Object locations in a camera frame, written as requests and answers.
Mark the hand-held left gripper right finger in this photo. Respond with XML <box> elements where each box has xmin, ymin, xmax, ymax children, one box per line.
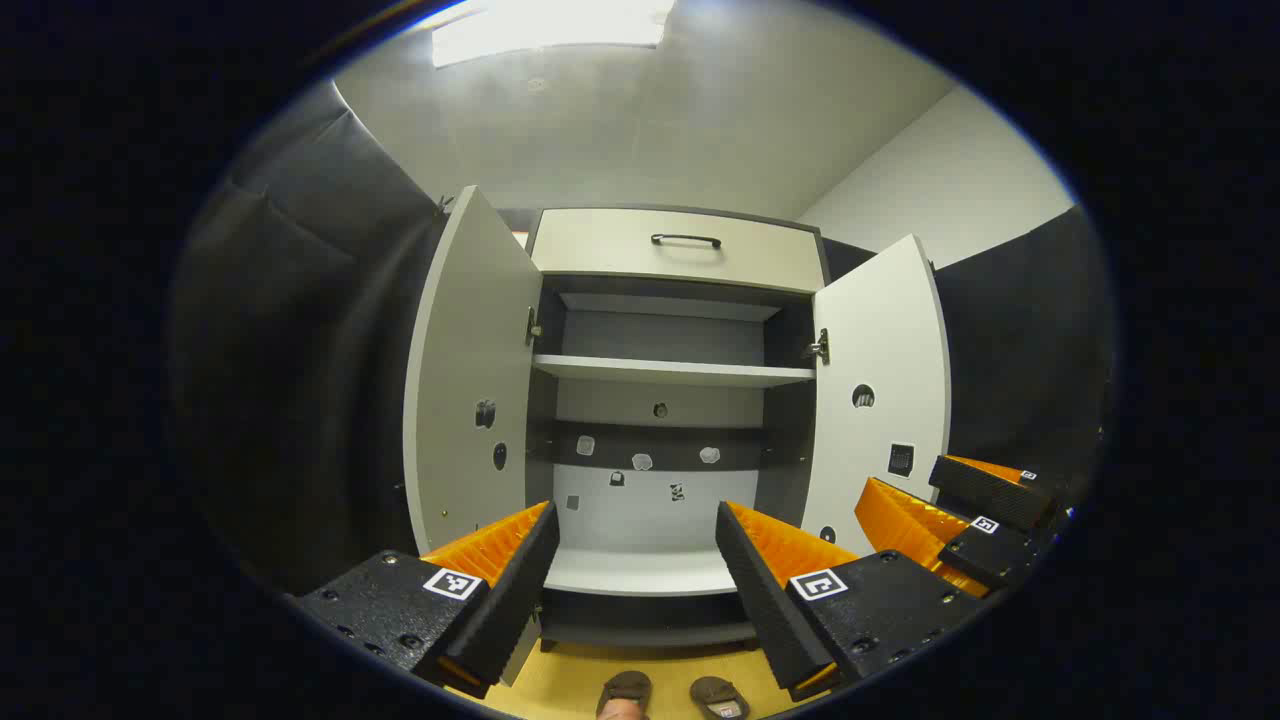
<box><xmin>715</xmin><ymin>500</ymin><xmax>986</xmax><ymax>703</ymax></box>

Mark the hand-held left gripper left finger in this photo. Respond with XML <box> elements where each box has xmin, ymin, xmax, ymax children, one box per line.
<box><xmin>295</xmin><ymin>500</ymin><xmax>561</xmax><ymax>701</ymax></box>

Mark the brown fuzzy shoe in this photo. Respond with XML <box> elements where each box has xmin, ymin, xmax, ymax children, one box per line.
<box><xmin>689</xmin><ymin>676</ymin><xmax>751</xmax><ymax>720</ymax></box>
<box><xmin>597</xmin><ymin>671</ymin><xmax>653</xmax><ymax>720</ymax></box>

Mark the grey white shoe cabinet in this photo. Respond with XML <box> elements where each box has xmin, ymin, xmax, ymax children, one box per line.
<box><xmin>525</xmin><ymin>205</ymin><xmax>831</xmax><ymax>651</ymax></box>

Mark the white cabinet door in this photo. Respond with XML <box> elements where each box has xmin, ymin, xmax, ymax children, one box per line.
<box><xmin>403</xmin><ymin>185</ymin><xmax>546</xmax><ymax>689</ymax></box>
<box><xmin>800</xmin><ymin>234</ymin><xmax>951</xmax><ymax>556</ymax></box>

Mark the white cabinet shelf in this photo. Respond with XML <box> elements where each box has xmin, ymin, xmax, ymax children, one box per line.
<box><xmin>532</xmin><ymin>354</ymin><xmax>816</xmax><ymax>389</ymax></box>

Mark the ceiling light panel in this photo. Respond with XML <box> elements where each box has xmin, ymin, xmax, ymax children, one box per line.
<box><xmin>430</xmin><ymin>0</ymin><xmax>676</xmax><ymax>69</ymax></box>

